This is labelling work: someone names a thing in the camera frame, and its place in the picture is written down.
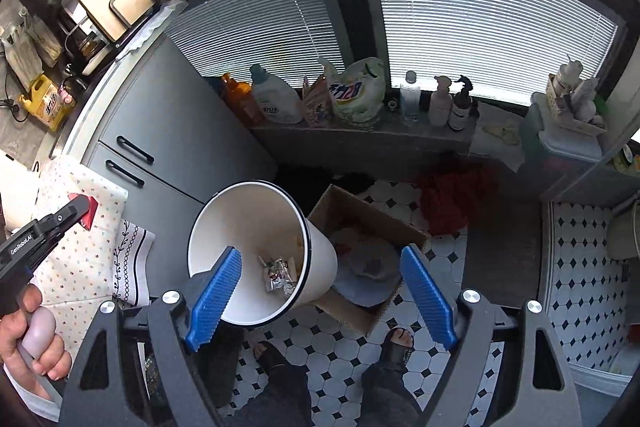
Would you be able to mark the white towel black pattern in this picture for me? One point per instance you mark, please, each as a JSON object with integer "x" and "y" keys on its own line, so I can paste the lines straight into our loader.
{"x": 131, "y": 257}

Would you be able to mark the detergent refill bag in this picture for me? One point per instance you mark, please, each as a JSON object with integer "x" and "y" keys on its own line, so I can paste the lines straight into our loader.
{"x": 355, "y": 94}

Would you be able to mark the grey cabinet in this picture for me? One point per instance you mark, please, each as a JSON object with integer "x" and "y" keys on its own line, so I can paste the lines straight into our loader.
{"x": 170, "y": 117}

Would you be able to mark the white window blind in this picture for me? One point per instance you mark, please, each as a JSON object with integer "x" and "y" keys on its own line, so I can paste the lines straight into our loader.
{"x": 490, "y": 27}
{"x": 260, "y": 27}

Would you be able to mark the paper bag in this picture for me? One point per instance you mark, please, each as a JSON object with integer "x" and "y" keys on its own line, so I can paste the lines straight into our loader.
{"x": 25, "y": 47}

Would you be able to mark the white folded rag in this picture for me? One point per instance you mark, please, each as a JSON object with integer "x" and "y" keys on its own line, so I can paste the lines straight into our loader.
{"x": 150, "y": 24}

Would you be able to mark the crumpled foil wrappers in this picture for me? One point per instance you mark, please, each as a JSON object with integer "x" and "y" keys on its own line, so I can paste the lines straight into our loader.
{"x": 277, "y": 276}

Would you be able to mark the yellow detergent bottle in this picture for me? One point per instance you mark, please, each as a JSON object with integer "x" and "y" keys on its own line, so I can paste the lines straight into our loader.
{"x": 45, "y": 104}

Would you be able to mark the white cloth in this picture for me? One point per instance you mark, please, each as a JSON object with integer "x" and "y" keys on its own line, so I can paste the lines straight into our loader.
{"x": 495, "y": 137}

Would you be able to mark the person's right leg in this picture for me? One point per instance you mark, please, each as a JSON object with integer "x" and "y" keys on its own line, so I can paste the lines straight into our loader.
{"x": 390, "y": 382}

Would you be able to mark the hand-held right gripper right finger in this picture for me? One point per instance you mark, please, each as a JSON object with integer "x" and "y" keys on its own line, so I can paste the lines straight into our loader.
{"x": 427, "y": 299}

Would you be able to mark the patterned paper box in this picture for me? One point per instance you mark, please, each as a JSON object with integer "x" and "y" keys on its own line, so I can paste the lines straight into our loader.
{"x": 316, "y": 104}

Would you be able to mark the person's left leg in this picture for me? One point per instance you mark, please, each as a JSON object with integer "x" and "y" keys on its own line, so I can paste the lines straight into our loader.
{"x": 285, "y": 387}

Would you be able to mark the red cloth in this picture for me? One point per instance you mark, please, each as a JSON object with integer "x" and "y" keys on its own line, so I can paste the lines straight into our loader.
{"x": 450, "y": 199}

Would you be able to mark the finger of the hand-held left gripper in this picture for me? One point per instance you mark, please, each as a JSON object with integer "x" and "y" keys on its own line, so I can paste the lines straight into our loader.
{"x": 67, "y": 213}

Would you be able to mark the small pink bottle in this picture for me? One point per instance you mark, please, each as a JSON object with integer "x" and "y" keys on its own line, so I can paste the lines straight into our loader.
{"x": 67, "y": 96}

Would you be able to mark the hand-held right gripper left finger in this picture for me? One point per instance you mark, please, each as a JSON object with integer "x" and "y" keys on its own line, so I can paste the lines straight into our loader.
{"x": 215, "y": 302}

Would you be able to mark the person's leg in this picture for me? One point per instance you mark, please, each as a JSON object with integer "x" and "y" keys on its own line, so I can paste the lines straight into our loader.
{"x": 285, "y": 387}
{"x": 390, "y": 382}

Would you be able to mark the person's left hand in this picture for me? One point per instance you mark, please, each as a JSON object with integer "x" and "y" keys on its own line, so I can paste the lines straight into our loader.
{"x": 35, "y": 347}

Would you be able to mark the clear plastic bottle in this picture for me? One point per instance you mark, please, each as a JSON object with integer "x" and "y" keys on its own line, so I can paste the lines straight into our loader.
{"x": 410, "y": 99}

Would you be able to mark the floral print cloth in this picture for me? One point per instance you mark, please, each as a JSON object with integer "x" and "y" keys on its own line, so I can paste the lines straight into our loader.
{"x": 75, "y": 252}

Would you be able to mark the white basket with toiletries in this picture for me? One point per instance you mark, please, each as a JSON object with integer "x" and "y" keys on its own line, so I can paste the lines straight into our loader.
{"x": 575, "y": 102}

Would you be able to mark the green storage box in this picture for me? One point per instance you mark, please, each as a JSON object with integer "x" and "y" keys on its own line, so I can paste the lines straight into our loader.
{"x": 555, "y": 147}

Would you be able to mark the orange bottle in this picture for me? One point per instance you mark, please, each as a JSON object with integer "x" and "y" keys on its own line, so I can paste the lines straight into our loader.
{"x": 240, "y": 102}

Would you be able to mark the red paper carton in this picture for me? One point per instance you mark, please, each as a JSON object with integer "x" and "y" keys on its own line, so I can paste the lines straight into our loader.
{"x": 84, "y": 209}

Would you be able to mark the white pump bottle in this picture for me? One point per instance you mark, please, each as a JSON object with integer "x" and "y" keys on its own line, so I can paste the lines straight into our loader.
{"x": 440, "y": 107}

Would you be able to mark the white detergent bottle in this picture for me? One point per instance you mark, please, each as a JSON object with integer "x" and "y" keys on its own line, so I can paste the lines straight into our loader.
{"x": 272, "y": 99}

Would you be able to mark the pale grey cloth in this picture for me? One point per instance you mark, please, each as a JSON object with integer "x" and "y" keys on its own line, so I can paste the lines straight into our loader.
{"x": 365, "y": 267}

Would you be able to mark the white toilet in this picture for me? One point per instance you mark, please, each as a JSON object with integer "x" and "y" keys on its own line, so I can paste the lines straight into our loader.
{"x": 627, "y": 232}

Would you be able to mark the dark spray bottle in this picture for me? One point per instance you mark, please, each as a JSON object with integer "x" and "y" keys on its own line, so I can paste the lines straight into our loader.
{"x": 460, "y": 109}

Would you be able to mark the cardboard box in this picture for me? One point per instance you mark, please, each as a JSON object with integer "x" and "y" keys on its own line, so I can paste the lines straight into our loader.
{"x": 380, "y": 227}

